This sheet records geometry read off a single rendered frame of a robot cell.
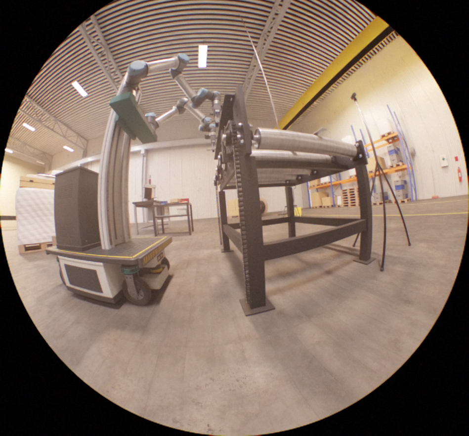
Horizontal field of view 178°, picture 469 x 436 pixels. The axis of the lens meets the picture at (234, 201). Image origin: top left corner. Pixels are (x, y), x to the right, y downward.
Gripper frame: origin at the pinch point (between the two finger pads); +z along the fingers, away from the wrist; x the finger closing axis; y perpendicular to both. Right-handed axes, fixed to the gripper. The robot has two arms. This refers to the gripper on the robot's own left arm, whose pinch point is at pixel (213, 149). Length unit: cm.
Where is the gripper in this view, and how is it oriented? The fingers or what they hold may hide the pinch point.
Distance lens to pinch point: 167.0
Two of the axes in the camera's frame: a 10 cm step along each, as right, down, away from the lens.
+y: 9.8, -0.8, 1.8
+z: 0.9, 10.0, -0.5
